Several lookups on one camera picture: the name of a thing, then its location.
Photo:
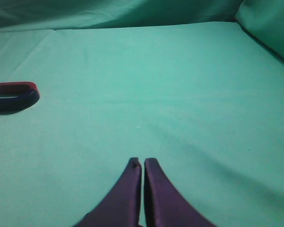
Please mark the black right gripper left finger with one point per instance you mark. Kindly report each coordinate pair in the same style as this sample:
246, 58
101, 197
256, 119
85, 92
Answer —
121, 206

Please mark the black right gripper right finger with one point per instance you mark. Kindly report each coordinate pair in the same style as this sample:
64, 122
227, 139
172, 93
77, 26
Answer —
164, 206

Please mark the red blue horseshoe magnet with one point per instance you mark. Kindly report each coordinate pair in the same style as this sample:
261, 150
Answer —
18, 96

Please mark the green cloth table cover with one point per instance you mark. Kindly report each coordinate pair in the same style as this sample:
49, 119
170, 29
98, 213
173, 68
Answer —
205, 99

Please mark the green cloth backdrop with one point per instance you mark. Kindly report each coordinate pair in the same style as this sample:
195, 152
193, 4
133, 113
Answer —
264, 19

